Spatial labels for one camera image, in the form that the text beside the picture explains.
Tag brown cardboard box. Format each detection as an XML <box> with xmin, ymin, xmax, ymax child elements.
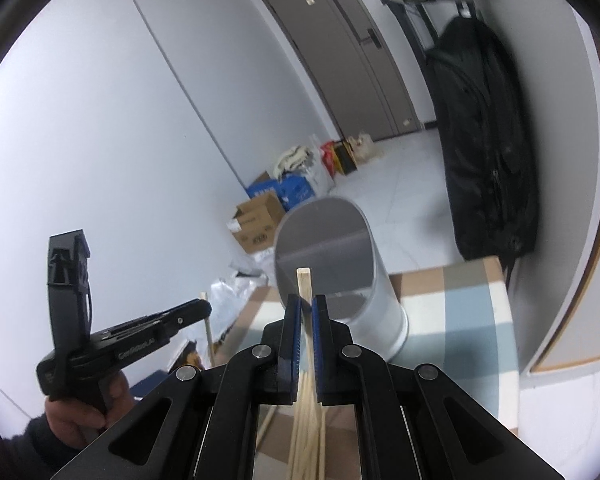
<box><xmin>227</xmin><ymin>192</ymin><xmax>287</xmax><ymax>255</ymax></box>

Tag wooden chopstick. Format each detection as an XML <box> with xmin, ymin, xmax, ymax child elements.
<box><xmin>290</xmin><ymin>267</ymin><xmax>313</xmax><ymax>480</ymax></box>
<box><xmin>305</xmin><ymin>385</ymin><xmax>322</xmax><ymax>480</ymax></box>
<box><xmin>256</xmin><ymin>406</ymin><xmax>277</xmax><ymax>443</ymax></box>
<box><xmin>200</xmin><ymin>290</ymin><xmax>216</xmax><ymax>367</ymax></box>
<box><xmin>296</xmin><ymin>377</ymin><xmax>312</xmax><ymax>480</ymax></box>

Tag person's left hand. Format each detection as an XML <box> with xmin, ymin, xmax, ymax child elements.
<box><xmin>45</xmin><ymin>372</ymin><xmax>133</xmax><ymax>449</ymax></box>

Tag person's left forearm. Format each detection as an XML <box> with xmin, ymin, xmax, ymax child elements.
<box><xmin>0</xmin><ymin>412</ymin><xmax>81</xmax><ymax>470</ymax></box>

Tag checked mat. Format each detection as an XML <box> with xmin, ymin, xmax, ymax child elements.
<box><xmin>219</xmin><ymin>255</ymin><xmax>522</xmax><ymax>480</ymax></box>

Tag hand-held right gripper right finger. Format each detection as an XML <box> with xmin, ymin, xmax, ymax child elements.
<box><xmin>312</xmin><ymin>294</ymin><xmax>567</xmax><ymax>480</ymax></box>

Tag red bag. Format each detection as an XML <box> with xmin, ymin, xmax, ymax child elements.
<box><xmin>320</xmin><ymin>141</ymin><xmax>339</xmax><ymax>176</ymax></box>

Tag blue cardboard box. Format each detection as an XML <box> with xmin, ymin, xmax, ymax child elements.
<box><xmin>246</xmin><ymin>172</ymin><xmax>315</xmax><ymax>212</ymax></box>

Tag beige bag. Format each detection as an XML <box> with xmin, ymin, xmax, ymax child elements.
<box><xmin>347</xmin><ymin>131</ymin><xmax>384</xmax><ymax>161</ymax></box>

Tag clear plastic bags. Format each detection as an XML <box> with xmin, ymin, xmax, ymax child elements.
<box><xmin>200</xmin><ymin>254</ymin><xmax>272</xmax><ymax>348</ymax></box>

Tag black backpack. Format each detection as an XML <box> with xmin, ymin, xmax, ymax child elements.
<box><xmin>424</xmin><ymin>14</ymin><xmax>541</xmax><ymax>262</ymax></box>

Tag white plastic bag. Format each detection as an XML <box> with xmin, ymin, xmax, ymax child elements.
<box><xmin>306</xmin><ymin>132</ymin><xmax>337</xmax><ymax>196</ymax></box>

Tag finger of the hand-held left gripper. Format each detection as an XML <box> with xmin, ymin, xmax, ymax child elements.
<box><xmin>152</xmin><ymin>299</ymin><xmax>214</xmax><ymax>344</ymax></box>

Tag grey door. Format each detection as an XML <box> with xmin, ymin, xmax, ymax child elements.
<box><xmin>259</xmin><ymin>0</ymin><xmax>422</xmax><ymax>144</ymax></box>

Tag black stand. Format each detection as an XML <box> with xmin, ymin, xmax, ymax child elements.
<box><xmin>382</xmin><ymin>0</ymin><xmax>439</xmax><ymax>133</ymax></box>

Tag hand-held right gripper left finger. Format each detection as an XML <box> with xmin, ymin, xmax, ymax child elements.
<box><xmin>50</xmin><ymin>294</ymin><xmax>301</xmax><ymax>480</ymax></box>

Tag yellow and black bag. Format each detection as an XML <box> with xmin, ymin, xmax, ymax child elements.
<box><xmin>332</xmin><ymin>140</ymin><xmax>359</xmax><ymax>176</ymax></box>

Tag grey utensil holder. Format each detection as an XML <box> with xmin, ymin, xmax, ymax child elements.
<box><xmin>272</xmin><ymin>197</ymin><xmax>410</xmax><ymax>362</ymax></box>

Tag cream cloth bag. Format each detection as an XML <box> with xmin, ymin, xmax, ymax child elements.
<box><xmin>273</xmin><ymin>144</ymin><xmax>315</xmax><ymax>181</ymax></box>

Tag black door lock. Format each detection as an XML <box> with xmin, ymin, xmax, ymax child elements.
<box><xmin>357</xmin><ymin>27</ymin><xmax>384</xmax><ymax>51</ymax></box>

